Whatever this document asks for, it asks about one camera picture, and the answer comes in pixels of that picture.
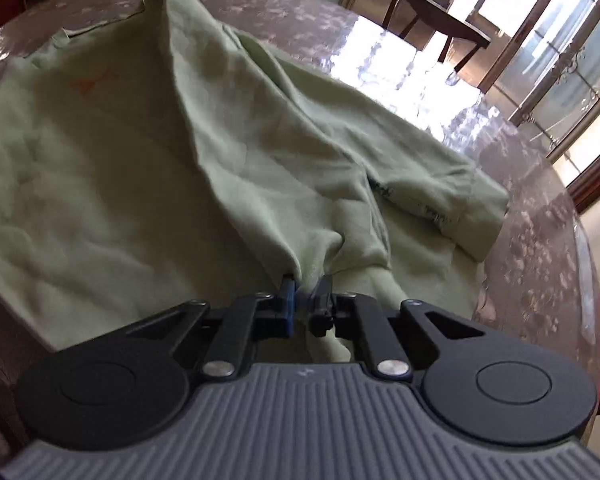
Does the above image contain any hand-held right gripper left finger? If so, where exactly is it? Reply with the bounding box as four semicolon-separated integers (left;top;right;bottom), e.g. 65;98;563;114
125;274;298;380

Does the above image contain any dark wooden chair by door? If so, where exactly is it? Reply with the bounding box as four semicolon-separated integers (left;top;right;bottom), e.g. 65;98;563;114
382;0;492;73

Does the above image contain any light green sweatshirt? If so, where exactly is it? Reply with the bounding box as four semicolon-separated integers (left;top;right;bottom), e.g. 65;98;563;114
0;0;511;356

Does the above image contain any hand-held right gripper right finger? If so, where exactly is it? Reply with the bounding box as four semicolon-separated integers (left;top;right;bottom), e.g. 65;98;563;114
307;275;487;379

